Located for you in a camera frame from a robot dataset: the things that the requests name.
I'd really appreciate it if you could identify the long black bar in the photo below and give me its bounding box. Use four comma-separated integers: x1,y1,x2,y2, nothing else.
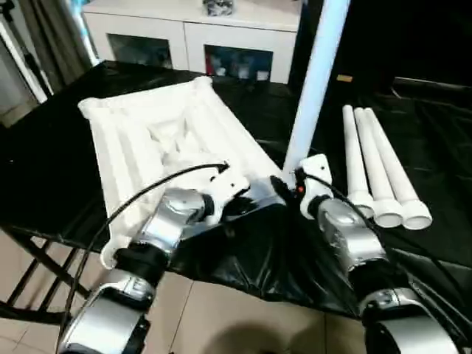
392,77,472,95

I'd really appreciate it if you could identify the black folding table frame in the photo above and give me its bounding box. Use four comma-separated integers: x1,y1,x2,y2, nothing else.
0,228,93,325

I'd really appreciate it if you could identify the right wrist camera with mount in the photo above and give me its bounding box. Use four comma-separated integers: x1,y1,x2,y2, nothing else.
294,154,333,221

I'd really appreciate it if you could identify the white plastic table leg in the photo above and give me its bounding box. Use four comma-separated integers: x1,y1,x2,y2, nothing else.
341,105,375,218
363,107,433,230
353,107,403,228
282,0,351,182

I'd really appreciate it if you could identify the black camera tripod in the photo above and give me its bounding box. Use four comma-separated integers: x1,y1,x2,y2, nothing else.
0,0,55,99

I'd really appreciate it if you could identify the black glossy mat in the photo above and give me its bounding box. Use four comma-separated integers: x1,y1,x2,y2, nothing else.
0,59,472,322

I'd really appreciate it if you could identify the grey curtain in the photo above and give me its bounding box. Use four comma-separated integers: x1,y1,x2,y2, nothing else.
21,0,100,93

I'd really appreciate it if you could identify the dark object on cabinet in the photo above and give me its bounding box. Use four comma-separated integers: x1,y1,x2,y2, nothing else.
202,0,235,17

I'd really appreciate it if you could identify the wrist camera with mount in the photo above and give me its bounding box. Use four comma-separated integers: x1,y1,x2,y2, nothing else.
294,154,333,221
205,170,251,226

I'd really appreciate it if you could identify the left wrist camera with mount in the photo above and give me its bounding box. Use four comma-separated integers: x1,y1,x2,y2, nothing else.
205,170,251,226

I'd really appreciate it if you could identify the white cabinet with glass doors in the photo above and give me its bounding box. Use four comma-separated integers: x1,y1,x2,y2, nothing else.
83,0,299,85

